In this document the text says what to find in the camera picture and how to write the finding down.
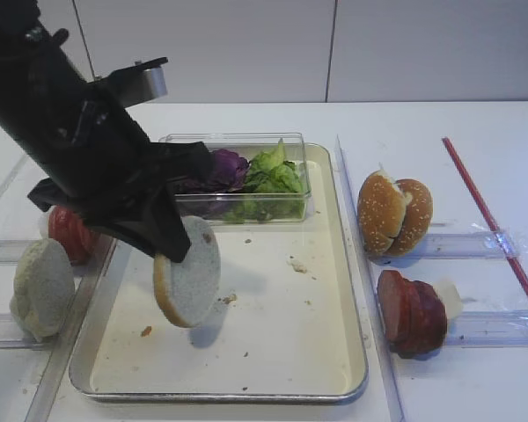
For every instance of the upper clear plastic rail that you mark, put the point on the upper clear plastic rail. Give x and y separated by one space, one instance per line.
445 241

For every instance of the purple lettuce leaf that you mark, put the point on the purple lettuce leaf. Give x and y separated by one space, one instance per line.
227 176

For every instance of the meat patty slice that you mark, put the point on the meat patty slice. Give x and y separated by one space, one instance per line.
415 339
438 320
427 316

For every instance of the cream metal tray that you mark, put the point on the cream metal tray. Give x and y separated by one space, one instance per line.
284 326

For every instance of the long clear divider rail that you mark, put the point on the long clear divider rail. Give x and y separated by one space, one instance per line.
393 397

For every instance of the clear plastic rail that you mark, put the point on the clear plastic rail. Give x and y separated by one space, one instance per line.
445 241
11 251
489 329

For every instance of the clear plastic salad box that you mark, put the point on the clear plastic salad box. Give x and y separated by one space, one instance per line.
248 145

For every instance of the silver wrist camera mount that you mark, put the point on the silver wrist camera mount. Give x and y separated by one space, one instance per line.
137 84

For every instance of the sesame bun half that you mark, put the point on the sesame bun half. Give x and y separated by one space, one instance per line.
381 207
418 216

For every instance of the green lettuce leaves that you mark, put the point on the green lettuce leaves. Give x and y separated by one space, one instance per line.
270 172

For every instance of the round bread slice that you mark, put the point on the round bread slice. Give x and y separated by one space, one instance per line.
186 291

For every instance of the white pusher block lower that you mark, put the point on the white pusher block lower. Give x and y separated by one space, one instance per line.
448 294

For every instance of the left sesame bun half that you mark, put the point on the left sesame bun half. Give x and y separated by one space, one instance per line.
381 207

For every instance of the dark red meat patty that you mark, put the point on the dark red meat patty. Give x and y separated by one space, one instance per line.
394 301

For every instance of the red straw strip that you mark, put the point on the red straw strip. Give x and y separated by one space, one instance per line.
513 261

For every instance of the red tomato slices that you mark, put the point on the red tomato slices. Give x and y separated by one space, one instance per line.
68 229

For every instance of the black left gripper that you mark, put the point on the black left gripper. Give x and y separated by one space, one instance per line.
125 192

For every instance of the right sesame bun half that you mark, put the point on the right sesame bun half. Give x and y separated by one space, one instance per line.
418 216

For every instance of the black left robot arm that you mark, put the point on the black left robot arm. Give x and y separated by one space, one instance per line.
44 101

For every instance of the lower clear plastic rail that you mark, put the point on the lower clear plastic rail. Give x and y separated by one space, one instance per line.
489 329

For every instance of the stack of white bread slices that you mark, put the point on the stack of white bread slices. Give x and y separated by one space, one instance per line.
43 288

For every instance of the left clear plastic rail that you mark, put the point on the left clear plastic rail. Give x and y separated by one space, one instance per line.
11 251

